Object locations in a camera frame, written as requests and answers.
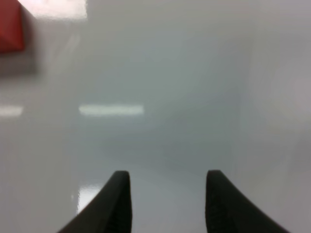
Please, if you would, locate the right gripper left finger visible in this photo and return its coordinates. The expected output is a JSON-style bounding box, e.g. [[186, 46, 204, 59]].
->
[[60, 171, 133, 233]]

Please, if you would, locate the red cube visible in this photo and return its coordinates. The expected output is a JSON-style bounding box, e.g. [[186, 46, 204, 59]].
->
[[0, 0, 24, 53]]

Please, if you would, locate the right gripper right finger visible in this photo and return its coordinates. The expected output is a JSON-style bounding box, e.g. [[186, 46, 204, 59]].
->
[[205, 170, 288, 233]]

